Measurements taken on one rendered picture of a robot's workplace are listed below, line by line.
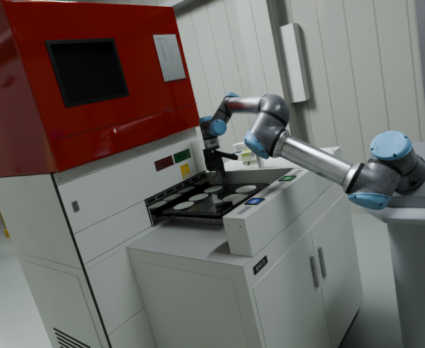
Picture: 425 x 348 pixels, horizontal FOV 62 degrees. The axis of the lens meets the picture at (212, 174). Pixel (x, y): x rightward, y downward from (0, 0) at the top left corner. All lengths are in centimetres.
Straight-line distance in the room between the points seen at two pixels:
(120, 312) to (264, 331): 65
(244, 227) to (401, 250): 63
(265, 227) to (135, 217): 63
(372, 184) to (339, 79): 215
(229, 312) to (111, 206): 65
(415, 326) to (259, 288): 69
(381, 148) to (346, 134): 211
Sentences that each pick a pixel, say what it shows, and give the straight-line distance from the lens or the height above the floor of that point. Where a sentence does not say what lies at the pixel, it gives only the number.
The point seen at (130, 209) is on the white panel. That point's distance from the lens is 161.
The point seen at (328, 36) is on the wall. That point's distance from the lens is 333.
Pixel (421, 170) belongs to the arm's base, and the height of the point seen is 95.
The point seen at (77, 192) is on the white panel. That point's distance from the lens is 148.
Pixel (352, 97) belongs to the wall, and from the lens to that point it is 330.
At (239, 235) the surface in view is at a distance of 121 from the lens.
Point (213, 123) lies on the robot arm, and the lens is 163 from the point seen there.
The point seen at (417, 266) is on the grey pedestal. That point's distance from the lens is 154.
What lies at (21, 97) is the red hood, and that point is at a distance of 147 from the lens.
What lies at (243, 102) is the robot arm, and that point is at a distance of 154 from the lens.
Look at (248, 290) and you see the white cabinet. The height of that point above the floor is 73.
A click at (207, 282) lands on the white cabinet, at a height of 73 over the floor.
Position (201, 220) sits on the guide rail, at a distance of 160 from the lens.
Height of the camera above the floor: 137
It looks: 12 degrees down
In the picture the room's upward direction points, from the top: 13 degrees counter-clockwise
